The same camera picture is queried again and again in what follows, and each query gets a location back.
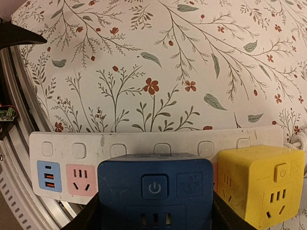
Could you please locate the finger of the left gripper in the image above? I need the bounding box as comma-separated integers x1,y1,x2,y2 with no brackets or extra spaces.
0,20,47,49

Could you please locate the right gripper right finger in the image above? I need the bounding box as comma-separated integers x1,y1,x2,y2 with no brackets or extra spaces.
213,193,256,230

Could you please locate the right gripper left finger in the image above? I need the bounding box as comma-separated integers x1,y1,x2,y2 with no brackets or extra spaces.
61,194,101,230

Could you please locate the yellow cube socket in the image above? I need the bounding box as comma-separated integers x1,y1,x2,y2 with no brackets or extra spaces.
217,145,305,230

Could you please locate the white multi-switch power strip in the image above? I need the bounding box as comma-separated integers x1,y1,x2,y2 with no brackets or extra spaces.
28,126,307,206

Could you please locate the blue cube socket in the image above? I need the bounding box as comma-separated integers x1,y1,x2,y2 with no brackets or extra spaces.
97,153,213,230

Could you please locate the floral table mat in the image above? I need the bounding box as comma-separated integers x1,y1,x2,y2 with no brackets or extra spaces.
11,0,307,230

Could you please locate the aluminium front rail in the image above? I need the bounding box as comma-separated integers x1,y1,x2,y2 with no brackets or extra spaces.
0,45,90,230

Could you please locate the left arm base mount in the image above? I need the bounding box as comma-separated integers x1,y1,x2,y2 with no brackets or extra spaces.
0,104,18,140

